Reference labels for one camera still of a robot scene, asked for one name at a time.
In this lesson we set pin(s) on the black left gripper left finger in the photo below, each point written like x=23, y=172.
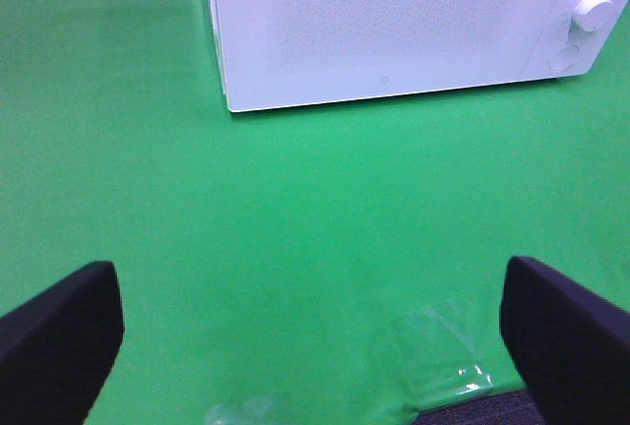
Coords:
x=58, y=348

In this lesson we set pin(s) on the clear tape patch centre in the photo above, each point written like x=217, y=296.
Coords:
x=441, y=360

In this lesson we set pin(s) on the white microwave oven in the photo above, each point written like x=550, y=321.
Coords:
x=576, y=12

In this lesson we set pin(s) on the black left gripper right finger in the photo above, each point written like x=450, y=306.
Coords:
x=569, y=345

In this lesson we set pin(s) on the white timer knob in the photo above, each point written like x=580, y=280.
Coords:
x=591, y=15

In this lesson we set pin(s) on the round door release button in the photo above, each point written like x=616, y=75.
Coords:
x=564, y=59

